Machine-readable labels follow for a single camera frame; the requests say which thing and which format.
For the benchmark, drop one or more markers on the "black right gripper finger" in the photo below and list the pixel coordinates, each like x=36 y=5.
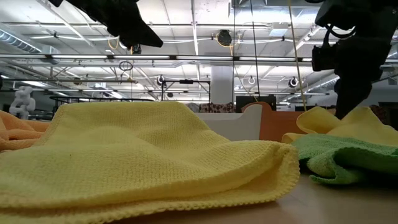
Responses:
x=351 y=96

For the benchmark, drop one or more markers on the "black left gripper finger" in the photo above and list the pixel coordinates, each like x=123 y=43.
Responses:
x=140 y=40
x=143 y=26

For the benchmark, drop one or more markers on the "yellow microfiber towel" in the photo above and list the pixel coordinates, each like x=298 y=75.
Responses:
x=357 y=127
x=140 y=155

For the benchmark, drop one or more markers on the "green microfiber towel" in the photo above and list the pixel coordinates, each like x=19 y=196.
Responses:
x=342 y=155

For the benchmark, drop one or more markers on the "orange microfiber towel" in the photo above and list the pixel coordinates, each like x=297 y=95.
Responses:
x=12 y=123
x=18 y=141

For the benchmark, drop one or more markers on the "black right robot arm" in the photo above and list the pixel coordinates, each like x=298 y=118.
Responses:
x=357 y=12

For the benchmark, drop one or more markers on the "long ceiling light bar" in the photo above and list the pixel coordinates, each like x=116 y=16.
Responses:
x=140 y=57

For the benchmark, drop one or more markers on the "patterned dark fabric object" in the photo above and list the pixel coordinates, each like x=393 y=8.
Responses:
x=381 y=113
x=217 y=108

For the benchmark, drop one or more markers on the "black metal stand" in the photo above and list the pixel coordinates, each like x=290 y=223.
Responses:
x=186 y=81

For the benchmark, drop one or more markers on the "orange plastic basket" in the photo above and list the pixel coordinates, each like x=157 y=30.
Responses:
x=276 y=127

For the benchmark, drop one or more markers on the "black background cabinet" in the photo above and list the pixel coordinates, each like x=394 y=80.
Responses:
x=270 y=99

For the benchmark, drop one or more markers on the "white building column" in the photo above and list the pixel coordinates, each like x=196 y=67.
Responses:
x=222 y=87

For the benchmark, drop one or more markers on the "white robot figure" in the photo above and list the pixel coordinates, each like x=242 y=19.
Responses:
x=23 y=102

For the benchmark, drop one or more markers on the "white plastic basket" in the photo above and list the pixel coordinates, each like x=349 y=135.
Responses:
x=230 y=127

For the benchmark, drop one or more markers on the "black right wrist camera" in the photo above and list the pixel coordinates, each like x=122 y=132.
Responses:
x=323 y=59

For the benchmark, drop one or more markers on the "silver ceiling air duct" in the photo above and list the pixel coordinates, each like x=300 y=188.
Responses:
x=15 y=40

